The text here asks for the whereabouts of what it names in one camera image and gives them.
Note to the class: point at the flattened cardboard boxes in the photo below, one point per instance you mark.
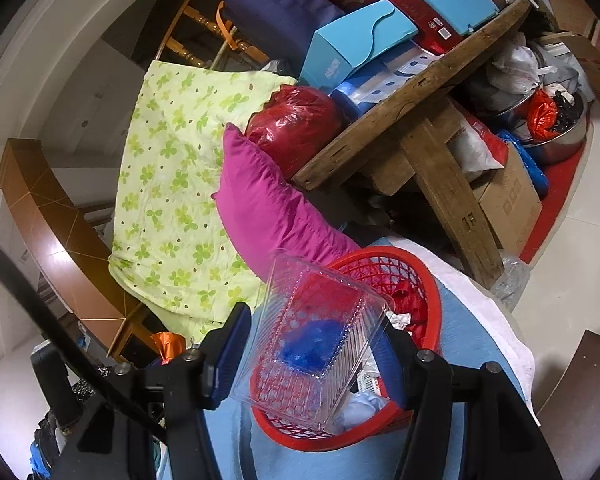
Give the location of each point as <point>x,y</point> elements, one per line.
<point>580,35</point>

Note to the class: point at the clear plastic tray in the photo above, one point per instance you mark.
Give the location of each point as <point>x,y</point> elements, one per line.
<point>325,290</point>

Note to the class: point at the blue cloth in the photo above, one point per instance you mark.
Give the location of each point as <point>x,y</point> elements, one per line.
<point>460,320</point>

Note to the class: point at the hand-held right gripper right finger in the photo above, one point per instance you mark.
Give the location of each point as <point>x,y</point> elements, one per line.
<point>397,365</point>

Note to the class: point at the white and red bag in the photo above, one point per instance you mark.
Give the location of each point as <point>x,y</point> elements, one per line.
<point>475,145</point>

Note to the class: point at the navy bag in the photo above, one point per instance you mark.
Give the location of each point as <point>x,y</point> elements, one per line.
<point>280,15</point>

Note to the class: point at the red plastic basket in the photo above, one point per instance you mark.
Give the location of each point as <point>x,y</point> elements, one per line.
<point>420,285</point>

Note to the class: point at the steel basin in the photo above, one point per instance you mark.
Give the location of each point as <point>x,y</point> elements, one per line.
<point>560,147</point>

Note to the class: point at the dark speckled cloth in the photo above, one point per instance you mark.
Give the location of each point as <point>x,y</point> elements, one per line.
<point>87,390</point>

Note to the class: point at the white red label packet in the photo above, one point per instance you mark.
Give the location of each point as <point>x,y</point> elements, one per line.
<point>370,382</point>

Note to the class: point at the wooden spindle rail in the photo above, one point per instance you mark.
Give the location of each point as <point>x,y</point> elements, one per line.
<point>200,20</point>

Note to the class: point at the red floor mat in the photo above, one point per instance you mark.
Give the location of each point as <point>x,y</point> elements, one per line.
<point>555,195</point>

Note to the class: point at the green clover blanket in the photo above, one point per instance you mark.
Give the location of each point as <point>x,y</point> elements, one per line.
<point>170,185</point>

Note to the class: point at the blue face mask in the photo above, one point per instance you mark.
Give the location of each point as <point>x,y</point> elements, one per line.
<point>365,407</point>

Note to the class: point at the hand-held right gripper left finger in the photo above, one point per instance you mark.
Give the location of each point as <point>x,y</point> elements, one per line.
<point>232,350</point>

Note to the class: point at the blue foil wrapper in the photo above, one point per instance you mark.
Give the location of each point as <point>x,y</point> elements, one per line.
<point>310,347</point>

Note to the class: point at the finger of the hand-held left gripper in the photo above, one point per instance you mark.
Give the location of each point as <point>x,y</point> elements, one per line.
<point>52,380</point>

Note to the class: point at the white tissue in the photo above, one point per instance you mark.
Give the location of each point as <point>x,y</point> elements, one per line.
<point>401,320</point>

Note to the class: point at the magenta pillow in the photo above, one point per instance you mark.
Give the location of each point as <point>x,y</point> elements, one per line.
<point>270,210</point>

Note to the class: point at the brown wooden cabinet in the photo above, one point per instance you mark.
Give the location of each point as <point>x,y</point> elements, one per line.
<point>55,220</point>

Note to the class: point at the brown cardboard box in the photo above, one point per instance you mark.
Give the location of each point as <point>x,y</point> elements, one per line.
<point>510,205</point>

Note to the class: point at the clear plastic bag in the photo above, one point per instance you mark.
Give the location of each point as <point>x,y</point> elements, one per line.
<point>510,275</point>

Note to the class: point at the dark wooden board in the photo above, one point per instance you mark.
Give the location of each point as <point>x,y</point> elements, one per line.
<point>585,400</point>

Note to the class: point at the blue dotted plastic package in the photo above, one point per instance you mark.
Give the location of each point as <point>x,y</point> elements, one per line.
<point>395,72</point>

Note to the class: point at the red plastic bag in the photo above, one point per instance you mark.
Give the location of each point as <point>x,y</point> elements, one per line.
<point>295,125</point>

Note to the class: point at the orange wrapper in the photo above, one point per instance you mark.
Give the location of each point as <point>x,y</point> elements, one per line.
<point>167,345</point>

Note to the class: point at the orange plastic bag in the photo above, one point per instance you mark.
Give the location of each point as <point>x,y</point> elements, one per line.
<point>540,115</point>

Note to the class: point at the old wooden table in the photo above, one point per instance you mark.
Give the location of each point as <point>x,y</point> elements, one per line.
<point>420,105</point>

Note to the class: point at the blue plastic bag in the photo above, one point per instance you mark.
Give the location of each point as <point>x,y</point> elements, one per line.
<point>527,160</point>

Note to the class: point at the white plastic bag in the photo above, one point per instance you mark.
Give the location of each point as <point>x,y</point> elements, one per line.
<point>515,67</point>

